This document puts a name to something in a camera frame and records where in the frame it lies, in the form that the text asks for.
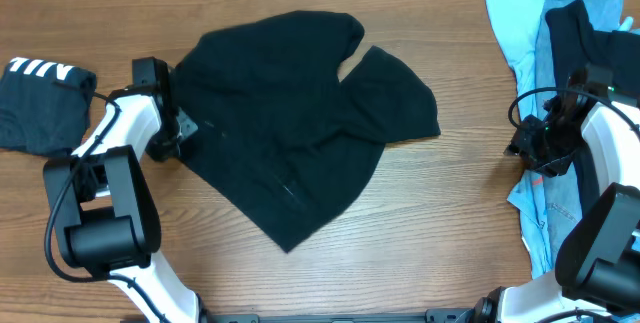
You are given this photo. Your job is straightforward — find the black shorts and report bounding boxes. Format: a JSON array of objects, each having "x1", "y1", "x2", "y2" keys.
[{"x1": 171, "y1": 11, "x2": 440, "y2": 251}]

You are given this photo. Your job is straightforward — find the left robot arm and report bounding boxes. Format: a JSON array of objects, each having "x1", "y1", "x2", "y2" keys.
[{"x1": 43, "y1": 81, "x2": 212, "y2": 322}]

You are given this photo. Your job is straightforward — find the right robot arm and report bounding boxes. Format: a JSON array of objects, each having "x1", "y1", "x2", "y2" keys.
[{"x1": 464, "y1": 88, "x2": 639, "y2": 323}]

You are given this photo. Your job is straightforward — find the black garment in pile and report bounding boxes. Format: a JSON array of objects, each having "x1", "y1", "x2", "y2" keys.
[{"x1": 545, "y1": 0, "x2": 639, "y2": 201}]

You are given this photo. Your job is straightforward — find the folded black shirt white letters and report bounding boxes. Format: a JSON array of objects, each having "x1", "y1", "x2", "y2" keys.
[{"x1": 1, "y1": 57, "x2": 97, "y2": 157}]

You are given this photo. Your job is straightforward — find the light blue shirt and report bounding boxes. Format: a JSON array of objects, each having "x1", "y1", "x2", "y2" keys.
[{"x1": 485, "y1": 0, "x2": 553, "y2": 278}]

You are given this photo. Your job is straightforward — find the blue denim jeans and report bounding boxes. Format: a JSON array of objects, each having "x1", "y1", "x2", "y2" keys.
[{"x1": 535, "y1": 0, "x2": 624, "y2": 262}]

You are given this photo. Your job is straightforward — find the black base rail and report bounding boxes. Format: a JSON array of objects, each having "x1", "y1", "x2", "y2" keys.
[{"x1": 210, "y1": 308, "x2": 474, "y2": 323}]

